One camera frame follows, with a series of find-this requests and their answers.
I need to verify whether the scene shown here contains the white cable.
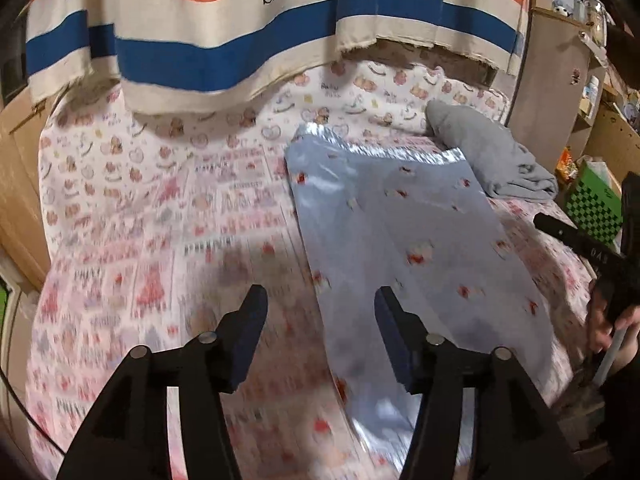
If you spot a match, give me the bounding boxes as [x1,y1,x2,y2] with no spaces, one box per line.
[597,327,628,387]

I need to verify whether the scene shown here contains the glass jar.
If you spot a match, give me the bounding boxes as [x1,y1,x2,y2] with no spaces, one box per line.
[582,0,613,46]

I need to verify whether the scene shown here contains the green checkered box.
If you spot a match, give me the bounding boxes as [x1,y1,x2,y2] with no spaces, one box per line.
[565,160,626,251]

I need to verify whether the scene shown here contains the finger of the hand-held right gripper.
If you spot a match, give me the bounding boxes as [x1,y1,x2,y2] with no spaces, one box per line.
[533,212,585,250]

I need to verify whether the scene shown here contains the wooden door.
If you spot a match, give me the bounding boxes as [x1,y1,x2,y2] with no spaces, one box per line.
[0,85,51,291]

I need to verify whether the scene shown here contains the pink printed bed sheet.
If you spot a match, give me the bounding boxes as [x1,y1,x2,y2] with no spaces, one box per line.
[25,145,601,480]

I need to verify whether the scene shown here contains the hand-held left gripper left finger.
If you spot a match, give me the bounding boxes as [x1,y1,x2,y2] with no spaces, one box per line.
[70,284,269,480]

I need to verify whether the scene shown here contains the black cable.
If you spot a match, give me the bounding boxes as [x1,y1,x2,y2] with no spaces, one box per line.
[0,372,67,457]

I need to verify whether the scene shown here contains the bear-print white sheet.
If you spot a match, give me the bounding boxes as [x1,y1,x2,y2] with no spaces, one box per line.
[37,57,511,201]

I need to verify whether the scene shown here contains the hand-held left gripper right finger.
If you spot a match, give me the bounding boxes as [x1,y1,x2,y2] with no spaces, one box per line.
[374,285,583,480]

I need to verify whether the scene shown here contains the person's right hand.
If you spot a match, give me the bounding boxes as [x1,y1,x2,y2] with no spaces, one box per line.
[586,280,640,366]

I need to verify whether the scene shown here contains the wooden cabinet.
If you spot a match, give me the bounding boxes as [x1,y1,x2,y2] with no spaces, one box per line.
[507,0,640,171]

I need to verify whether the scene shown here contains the colourful snack packet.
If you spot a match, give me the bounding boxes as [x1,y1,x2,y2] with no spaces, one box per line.
[556,147,576,182]

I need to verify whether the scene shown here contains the grey folded cloth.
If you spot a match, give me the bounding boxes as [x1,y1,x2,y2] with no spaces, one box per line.
[425,99,559,203]

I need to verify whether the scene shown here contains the brown patterned headboard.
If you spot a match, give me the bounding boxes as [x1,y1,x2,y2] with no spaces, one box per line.
[372,40,501,92]

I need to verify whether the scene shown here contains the striped hanging cloth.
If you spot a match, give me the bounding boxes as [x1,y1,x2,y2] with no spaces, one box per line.
[25,0,531,113]

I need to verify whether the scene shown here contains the blue cat-print satin pants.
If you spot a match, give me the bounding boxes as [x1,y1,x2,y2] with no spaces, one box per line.
[284,122,556,461]

